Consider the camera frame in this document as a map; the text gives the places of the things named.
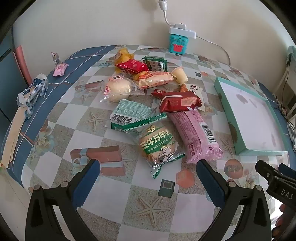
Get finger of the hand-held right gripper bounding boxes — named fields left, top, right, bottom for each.
left=255, top=160, right=281, bottom=186
left=278, top=163, right=296, bottom=180

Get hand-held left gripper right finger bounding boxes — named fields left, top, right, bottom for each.
left=196, top=159, right=272, bottom=241

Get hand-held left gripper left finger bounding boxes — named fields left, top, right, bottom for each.
left=25, top=159, right=101, bottom=241

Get pink long snack packet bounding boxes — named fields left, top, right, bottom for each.
left=166, top=110, right=223, bottom=164

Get teal cardboard tray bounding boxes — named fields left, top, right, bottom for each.
left=214, top=77, right=289, bottom=156

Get green cow-print bun packet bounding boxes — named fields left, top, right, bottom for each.
left=126, top=113, right=185, bottom=180

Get pale green striped packet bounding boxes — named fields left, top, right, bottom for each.
left=109, top=99, right=154, bottom=130

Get dark red snack packet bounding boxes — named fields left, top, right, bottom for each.
left=151, top=89, right=203, bottom=113

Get white orange snack packet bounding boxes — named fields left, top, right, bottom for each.
left=179, top=83, right=205, bottom=112

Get round bun clear packet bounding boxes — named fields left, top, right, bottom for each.
left=99, top=75, right=145, bottom=103

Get cream jelly cup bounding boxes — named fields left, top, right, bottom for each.
left=171, top=66, right=189, bottom=84

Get cream orange bread packet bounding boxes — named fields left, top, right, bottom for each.
left=133, top=71, right=175, bottom=90

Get bright red snack packet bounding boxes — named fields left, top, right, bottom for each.
left=115, top=59, right=149, bottom=76

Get dark green snack packet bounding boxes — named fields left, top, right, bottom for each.
left=142, top=56, right=168, bottom=72

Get yellow snack packet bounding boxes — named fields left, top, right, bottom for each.
left=114, top=47, right=135, bottom=67

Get person's right hand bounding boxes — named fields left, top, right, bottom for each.
left=275, top=203, right=289, bottom=233

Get checkered printed tablecloth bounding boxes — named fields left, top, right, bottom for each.
left=0, top=45, right=296, bottom=241

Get white side table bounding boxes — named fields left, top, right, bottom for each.
left=270, top=67, right=296, bottom=112

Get crumpled blue white wrapper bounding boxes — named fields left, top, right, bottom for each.
left=16, top=74, right=49, bottom=121

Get pale green appliance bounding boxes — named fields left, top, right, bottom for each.
left=287, top=46, right=296, bottom=67

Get small pink candy packet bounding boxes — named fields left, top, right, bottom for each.
left=53, top=63, right=69, bottom=77

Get red board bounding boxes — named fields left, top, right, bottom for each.
left=14, top=45, right=33, bottom=85

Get teal tin box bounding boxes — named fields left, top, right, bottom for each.
left=168, top=34, right=190, bottom=54

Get white power strip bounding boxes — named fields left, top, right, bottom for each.
left=169, top=23, right=197, bottom=39

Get white power cable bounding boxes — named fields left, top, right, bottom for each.
left=196, top=36, right=231, bottom=65

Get white wall plug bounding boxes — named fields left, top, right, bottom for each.
left=158, top=0, right=176, bottom=26

